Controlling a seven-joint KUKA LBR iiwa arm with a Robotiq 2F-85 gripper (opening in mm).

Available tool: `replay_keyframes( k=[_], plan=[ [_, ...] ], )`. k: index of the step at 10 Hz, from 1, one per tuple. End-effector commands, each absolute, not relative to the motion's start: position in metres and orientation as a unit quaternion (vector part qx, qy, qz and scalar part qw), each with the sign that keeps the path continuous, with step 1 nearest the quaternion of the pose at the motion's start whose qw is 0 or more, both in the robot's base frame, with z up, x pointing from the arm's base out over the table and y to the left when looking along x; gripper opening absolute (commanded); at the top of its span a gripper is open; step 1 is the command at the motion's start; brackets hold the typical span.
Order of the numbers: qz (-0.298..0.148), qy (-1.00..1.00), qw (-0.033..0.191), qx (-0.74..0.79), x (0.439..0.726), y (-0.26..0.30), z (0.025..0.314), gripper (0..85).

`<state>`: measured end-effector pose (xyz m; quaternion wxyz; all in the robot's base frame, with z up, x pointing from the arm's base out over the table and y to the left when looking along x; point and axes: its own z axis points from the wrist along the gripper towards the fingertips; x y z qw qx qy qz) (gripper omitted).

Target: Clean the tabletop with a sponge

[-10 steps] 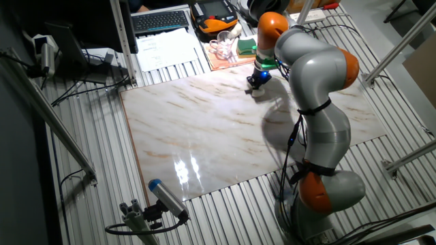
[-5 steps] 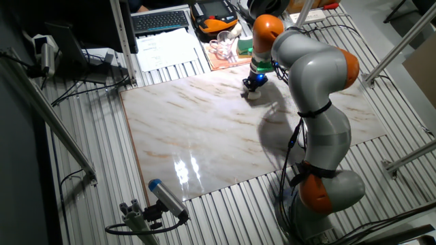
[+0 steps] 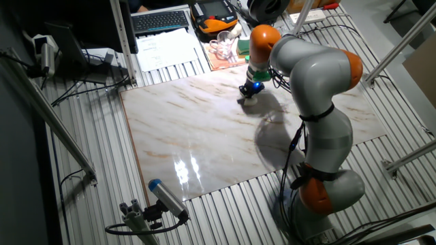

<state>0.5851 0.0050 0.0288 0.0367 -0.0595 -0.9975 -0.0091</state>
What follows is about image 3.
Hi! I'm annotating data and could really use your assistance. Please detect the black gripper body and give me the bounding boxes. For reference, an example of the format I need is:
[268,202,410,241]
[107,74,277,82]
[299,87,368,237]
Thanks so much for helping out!
[238,80,266,99]

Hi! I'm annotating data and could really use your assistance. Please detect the green and yellow sponge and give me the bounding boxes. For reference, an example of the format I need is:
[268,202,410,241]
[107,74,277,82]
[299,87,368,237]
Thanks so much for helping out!
[236,39,251,57]

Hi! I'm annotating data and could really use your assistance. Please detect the orange and white cloth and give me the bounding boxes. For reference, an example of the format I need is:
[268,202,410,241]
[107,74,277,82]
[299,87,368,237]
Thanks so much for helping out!
[204,35,251,71]

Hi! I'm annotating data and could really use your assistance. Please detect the clear glass jug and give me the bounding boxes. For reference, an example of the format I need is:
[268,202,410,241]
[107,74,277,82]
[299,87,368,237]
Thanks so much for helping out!
[208,30,236,61]

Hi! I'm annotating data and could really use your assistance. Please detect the white rounded object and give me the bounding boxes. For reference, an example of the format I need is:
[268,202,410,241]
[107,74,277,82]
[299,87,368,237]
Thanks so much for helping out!
[227,22,243,37]

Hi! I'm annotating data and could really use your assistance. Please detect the orange and black teach pendant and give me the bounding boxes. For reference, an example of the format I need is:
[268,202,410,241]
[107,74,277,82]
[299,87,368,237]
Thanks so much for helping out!
[189,0,239,35]

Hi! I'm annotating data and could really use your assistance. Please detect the black round reel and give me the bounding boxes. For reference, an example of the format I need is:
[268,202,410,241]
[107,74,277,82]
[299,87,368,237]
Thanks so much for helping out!
[245,0,291,28]

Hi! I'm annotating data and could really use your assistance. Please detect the white paper sheet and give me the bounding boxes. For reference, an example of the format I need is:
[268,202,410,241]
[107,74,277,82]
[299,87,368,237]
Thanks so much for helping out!
[135,27,200,73]

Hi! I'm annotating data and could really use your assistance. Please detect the marble pattern board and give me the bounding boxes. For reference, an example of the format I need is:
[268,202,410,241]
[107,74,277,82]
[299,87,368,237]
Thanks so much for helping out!
[119,43,388,207]

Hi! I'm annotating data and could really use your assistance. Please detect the brown cardboard box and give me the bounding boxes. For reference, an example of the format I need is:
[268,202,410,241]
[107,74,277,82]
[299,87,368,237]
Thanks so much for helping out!
[285,0,341,14]

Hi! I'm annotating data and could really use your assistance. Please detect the white power strip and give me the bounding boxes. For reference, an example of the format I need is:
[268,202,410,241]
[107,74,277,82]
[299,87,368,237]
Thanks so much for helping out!
[289,9,327,25]

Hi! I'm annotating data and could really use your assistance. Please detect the black computer keyboard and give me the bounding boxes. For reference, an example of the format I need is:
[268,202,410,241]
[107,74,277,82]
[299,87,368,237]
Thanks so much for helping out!
[131,10,190,35]

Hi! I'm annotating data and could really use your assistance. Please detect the short aluminium profile stub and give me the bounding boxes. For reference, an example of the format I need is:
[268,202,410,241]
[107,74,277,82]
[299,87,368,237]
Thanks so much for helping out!
[119,199,161,245]

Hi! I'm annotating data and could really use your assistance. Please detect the brown cardboard panel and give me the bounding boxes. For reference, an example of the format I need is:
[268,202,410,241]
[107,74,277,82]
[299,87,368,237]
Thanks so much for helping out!
[401,32,436,110]

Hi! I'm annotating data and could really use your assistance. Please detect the black monitor stand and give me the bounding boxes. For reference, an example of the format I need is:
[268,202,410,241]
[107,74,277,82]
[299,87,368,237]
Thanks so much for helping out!
[44,20,120,85]

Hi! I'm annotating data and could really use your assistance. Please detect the black office chair base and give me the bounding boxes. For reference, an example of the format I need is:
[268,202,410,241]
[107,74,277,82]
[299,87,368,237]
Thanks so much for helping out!
[383,0,436,25]

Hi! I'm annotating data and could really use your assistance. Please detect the black computer monitor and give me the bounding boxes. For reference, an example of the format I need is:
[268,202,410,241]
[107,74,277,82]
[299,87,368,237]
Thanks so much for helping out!
[20,0,139,55]

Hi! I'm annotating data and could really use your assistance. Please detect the long slanted aluminium beam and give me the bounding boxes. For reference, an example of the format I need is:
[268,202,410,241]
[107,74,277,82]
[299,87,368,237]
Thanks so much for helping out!
[0,47,98,186]

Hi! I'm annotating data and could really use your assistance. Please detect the black flat bar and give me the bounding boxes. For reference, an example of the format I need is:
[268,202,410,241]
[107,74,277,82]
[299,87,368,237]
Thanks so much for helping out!
[354,223,436,245]

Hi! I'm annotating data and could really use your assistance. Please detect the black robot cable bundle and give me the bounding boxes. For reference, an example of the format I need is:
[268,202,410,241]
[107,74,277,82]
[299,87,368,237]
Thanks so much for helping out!
[267,32,307,245]

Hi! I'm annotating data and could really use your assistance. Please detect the aluminium frame post by power strip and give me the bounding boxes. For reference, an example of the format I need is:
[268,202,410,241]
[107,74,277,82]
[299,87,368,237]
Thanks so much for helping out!
[291,0,315,37]

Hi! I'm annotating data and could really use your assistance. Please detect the silver camera with blue cap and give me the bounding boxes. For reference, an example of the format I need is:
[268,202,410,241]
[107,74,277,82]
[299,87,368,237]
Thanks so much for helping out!
[148,178,190,222]

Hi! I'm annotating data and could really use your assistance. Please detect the aluminium frame post by monitor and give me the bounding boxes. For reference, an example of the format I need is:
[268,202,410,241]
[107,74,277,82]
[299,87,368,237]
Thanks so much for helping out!
[108,0,138,86]

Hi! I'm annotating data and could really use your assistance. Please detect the black camera clamp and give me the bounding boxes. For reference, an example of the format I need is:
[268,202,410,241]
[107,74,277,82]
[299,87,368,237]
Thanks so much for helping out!
[142,200,168,231]

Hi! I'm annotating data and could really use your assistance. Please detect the black monitor cables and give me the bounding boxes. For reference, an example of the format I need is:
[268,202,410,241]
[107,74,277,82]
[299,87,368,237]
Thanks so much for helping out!
[50,73,130,107]

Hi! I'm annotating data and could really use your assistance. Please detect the slanted aluminium beam with bracket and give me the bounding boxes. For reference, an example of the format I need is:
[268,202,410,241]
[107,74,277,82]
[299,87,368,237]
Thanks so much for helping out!
[360,1,436,89]

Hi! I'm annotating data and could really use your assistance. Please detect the low aluminium beam with bracket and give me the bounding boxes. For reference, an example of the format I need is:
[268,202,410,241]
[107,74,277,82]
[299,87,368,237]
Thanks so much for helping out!
[380,139,436,180]

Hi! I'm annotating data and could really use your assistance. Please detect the black camera cable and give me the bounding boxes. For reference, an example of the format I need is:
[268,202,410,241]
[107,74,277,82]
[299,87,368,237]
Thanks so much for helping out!
[104,217,188,236]

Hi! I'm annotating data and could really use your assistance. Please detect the silver camera on white mount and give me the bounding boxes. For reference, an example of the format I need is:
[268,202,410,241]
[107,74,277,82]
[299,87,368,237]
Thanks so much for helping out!
[32,33,58,78]

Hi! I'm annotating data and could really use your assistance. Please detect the thin black hanging cable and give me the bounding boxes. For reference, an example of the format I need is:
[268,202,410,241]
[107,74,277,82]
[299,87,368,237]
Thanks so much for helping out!
[59,168,84,245]

